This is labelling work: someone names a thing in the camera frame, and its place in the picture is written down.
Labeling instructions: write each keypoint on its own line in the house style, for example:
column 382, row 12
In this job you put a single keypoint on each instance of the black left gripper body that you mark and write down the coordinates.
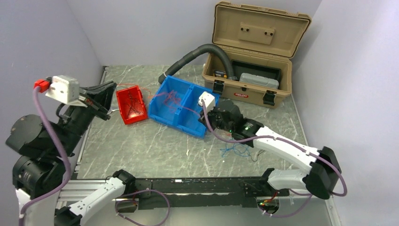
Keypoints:
column 95, row 108

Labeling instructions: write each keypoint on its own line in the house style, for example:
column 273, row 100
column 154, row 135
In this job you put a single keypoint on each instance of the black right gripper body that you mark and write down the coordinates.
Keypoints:
column 215, row 121

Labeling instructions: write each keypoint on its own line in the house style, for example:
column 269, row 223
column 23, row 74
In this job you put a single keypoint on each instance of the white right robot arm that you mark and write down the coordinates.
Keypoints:
column 318, row 170

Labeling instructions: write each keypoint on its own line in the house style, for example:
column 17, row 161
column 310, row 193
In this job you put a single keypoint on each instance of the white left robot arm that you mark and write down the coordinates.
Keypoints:
column 45, row 147

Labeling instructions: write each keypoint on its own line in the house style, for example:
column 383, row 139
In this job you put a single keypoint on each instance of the red plastic bin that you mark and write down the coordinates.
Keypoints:
column 131, row 105

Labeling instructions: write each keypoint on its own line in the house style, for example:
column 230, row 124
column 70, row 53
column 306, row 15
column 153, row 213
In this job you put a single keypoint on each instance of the blue two-compartment plastic bin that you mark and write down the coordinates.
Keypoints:
column 175, row 104

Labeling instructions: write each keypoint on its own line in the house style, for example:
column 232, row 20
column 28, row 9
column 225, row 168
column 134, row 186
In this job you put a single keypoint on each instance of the black tray in toolbox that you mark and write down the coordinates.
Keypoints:
column 240, row 67

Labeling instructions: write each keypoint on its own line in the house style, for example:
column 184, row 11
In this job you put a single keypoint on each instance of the grey plastic organizer case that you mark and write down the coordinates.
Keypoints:
column 259, row 80

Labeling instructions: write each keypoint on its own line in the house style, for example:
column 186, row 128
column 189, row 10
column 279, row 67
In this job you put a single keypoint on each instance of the tan plastic toolbox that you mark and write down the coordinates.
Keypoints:
column 257, row 35

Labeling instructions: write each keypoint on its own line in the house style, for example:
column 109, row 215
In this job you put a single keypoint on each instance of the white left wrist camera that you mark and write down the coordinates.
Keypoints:
column 60, row 89

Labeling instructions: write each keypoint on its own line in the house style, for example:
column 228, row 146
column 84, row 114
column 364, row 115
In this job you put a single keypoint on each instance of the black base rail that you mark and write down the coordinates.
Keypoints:
column 153, row 193

